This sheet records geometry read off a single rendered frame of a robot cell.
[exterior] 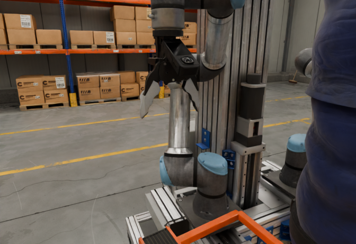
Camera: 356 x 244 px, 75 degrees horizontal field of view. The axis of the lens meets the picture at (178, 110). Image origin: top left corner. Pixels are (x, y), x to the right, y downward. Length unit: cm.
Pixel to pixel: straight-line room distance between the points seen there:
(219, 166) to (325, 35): 59
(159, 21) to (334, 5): 32
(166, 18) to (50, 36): 682
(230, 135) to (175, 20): 71
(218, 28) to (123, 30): 680
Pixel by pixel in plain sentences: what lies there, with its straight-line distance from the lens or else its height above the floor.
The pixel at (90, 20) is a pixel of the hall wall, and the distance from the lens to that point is 866.
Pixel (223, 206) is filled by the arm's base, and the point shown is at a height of 109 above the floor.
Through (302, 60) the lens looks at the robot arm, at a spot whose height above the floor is 163.
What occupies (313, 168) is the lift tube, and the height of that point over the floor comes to 147.
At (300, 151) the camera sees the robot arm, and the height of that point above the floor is 122.
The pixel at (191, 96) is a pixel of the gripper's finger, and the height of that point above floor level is 157.
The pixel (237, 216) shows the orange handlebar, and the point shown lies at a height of 121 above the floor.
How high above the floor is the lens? 169
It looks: 15 degrees down
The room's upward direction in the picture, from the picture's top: straight up
